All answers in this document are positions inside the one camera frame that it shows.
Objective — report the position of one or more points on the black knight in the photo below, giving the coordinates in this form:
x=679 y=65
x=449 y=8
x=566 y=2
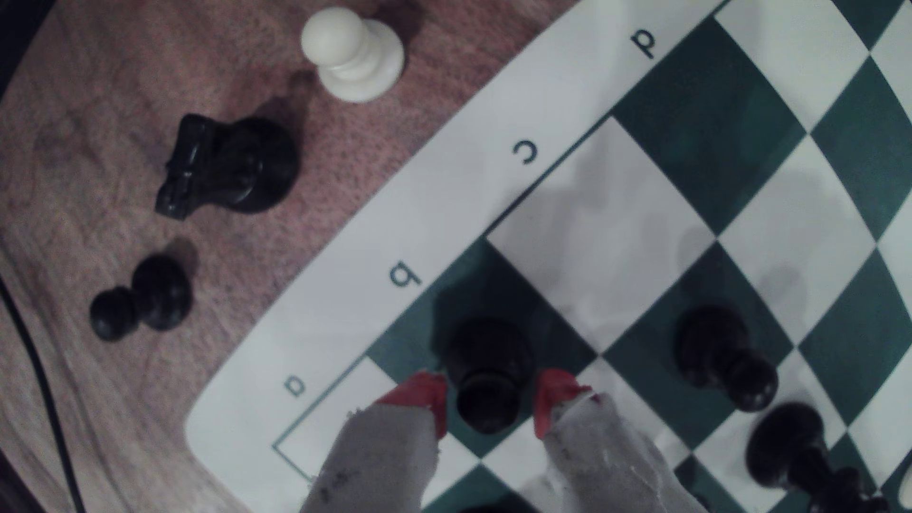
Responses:
x=242 y=167

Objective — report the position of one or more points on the black queen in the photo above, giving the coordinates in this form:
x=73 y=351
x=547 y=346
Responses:
x=791 y=449

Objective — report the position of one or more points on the white pawn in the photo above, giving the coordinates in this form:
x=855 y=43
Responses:
x=353 y=57

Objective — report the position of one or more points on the grey gripper finger with red tip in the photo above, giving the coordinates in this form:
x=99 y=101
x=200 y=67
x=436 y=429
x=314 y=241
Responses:
x=385 y=463
x=605 y=463

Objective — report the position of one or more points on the green white chess mat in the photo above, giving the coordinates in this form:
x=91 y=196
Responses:
x=613 y=228

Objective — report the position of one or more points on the black pawn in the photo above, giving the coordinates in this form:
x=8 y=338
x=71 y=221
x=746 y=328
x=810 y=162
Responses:
x=712 y=345
x=488 y=370
x=160 y=292

